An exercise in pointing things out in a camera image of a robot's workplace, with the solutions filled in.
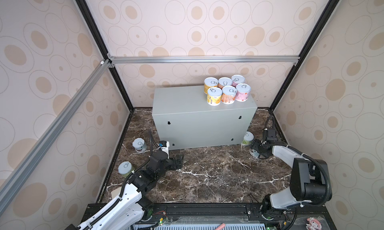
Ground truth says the yellow label can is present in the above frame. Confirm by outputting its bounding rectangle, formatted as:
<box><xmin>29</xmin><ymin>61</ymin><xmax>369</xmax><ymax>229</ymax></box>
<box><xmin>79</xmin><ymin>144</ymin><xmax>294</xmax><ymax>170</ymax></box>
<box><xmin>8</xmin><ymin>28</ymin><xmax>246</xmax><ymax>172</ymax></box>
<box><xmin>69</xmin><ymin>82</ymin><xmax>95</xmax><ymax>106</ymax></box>
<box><xmin>204</xmin><ymin>77</ymin><xmax>218</xmax><ymax>94</ymax></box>

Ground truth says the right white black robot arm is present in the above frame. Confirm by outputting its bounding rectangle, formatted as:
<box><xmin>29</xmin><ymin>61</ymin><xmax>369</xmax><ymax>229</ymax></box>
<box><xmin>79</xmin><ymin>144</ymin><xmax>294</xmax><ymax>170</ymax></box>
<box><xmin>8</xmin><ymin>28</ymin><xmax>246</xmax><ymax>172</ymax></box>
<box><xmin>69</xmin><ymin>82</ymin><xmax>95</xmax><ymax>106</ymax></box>
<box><xmin>252</xmin><ymin>128</ymin><xmax>332</xmax><ymax>214</ymax></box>

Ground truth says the pink pen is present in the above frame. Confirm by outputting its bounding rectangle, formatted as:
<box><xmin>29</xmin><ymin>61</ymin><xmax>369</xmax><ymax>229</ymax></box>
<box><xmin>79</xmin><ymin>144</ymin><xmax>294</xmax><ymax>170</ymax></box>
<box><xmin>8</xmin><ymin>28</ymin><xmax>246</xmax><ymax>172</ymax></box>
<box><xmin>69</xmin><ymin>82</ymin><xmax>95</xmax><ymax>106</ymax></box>
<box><xmin>215</xmin><ymin>224</ymin><xmax>226</xmax><ymax>230</ymax></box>

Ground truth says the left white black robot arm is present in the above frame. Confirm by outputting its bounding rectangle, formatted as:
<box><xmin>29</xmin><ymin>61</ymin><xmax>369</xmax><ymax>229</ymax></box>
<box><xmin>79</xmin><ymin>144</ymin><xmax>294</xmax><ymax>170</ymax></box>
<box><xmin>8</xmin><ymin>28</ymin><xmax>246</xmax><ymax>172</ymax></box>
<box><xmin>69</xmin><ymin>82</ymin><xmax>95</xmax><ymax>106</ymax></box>
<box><xmin>66</xmin><ymin>151</ymin><xmax>184</xmax><ymax>230</ymax></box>

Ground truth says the diagonal aluminium rail left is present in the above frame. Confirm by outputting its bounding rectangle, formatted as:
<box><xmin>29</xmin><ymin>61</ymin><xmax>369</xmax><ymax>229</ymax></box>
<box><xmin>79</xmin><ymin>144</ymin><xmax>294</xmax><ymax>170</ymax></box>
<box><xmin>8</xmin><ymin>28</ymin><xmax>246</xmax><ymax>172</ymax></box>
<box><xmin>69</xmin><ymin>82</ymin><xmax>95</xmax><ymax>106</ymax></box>
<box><xmin>1</xmin><ymin>59</ymin><xmax>112</xmax><ymax>214</ymax></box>

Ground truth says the orange pink label can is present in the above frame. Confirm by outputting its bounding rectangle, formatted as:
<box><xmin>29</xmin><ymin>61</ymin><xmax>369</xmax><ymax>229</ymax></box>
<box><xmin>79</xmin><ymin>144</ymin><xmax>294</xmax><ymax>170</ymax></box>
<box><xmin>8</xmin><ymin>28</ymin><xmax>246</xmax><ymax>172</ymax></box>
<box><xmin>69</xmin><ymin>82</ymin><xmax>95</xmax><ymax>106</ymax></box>
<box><xmin>218</xmin><ymin>77</ymin><xmax>233</xmax><ymax>89</ymax></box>

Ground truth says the horizontal aluminium rail back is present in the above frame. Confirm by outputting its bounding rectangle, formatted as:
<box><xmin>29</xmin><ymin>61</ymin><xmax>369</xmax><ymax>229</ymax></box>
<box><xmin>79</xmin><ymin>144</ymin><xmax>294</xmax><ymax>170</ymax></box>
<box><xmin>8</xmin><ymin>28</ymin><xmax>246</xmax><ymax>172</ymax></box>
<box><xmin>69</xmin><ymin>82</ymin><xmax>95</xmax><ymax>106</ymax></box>
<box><xmin>110</xmin><ymin>55</ymin><xmax>300</xmax><ymax>64</ymax></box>

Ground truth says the pink toy figure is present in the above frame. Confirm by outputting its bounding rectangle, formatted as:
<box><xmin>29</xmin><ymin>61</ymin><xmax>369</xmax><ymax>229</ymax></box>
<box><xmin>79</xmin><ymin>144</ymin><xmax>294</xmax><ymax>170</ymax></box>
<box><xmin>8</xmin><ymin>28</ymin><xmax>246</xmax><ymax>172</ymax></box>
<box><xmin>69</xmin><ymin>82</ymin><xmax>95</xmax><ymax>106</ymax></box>
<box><xmin>306</xmin><ymin>217</ymin><xmax>322</xmax><ymax>230</ymax></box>

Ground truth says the teal label can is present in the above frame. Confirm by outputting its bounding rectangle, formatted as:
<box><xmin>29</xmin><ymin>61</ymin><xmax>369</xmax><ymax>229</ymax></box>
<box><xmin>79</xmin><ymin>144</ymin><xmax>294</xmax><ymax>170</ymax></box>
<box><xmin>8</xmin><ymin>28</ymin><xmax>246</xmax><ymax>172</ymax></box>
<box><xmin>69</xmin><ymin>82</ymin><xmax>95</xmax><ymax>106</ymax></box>
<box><xmin>132</xmin><ymin>138</ymin><xmax>147</xmax><ymax>154</ymax></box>

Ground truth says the wooden spatula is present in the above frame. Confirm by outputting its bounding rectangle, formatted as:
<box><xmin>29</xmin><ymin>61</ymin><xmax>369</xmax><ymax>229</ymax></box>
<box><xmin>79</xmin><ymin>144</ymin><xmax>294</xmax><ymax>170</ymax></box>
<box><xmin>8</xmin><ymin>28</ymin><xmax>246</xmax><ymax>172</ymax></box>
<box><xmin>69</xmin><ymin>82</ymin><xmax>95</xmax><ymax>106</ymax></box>
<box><xmin>111</xmin><ymin>187</ymin><xmax>122</xmax><ymax>199</ymax></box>

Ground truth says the grey metal cabinet box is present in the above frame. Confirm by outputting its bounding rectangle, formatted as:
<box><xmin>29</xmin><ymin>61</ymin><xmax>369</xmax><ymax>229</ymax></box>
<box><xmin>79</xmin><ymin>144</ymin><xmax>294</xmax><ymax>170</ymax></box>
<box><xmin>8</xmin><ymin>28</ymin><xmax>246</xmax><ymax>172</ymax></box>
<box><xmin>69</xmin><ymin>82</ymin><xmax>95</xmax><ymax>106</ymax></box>
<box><xmin>152</xmin><ymin>85</ymin><xmax>258</xmax><ymax>150</ymax></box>

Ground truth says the brown orange label can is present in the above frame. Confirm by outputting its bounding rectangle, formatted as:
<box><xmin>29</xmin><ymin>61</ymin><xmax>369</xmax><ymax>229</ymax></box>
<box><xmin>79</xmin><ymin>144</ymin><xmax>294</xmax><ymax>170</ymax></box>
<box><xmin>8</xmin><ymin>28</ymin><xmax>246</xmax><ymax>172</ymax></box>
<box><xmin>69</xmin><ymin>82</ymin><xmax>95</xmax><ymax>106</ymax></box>
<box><xmin>221</xmin><ymin>86</ymin><xmax>238</xmax><ymax>104</ymax></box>

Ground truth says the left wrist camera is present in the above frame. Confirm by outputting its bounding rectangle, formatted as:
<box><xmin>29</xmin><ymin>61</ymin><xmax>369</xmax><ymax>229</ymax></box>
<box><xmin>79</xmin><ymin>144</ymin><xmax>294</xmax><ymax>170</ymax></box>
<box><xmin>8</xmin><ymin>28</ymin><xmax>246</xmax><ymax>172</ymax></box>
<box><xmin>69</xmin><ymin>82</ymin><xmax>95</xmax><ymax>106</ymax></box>
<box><xmin>158</xmin><ymin>141</ymin><xmax>170</xmax><ymax>158</ymax></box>

